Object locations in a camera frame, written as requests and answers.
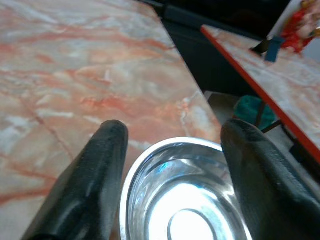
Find shiny steel bowl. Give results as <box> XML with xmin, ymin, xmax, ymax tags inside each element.
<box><xmin>119</xmin><ymin>136</ymin><xmax>252</xmax><ymax>240</ymax></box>

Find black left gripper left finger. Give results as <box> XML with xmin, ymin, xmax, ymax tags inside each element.
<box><xmin>21</xmin><ymin>119</ymin><xmax>129</xmax><ymax>240</ymax></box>

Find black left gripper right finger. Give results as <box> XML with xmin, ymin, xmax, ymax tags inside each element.
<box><xmin>220</xmin><ymin>118</ymin><xmax>320</xmax><ymax>240</ymax></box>

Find black metal table leg frame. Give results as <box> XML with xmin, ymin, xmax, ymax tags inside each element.
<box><xmin>254</xmin><ymin>99</ymin><xmax>313</xmax><ymax>161</ymax></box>

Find black phone stand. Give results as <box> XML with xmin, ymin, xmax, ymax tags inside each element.
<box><xmin>249</xmin><ymin>36</ymin><xmax>286</xmax><ymax>63</ymax></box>

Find teal green fabric item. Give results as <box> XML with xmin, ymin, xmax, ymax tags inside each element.
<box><xmin>233</xmin><ymin>96</ymin><xmax>277</xmax><ymax>131</ymax></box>

